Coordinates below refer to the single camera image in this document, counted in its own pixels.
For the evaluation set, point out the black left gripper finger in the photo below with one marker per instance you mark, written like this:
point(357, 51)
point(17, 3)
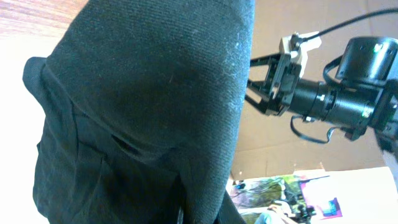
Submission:
point(228, 213)

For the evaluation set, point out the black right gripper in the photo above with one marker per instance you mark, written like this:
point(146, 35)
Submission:
point(273, 96)

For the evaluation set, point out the black garment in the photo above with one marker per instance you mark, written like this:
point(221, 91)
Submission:
point(142, 102)

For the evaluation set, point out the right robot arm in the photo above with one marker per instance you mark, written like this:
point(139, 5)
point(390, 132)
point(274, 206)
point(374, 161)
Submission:
point(359, 90)

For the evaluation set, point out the colourful printed poster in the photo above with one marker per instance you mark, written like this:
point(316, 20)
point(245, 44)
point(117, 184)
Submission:
point(317, 196)

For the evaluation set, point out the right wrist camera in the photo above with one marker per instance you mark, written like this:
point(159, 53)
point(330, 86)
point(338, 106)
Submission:
point(297, 46)

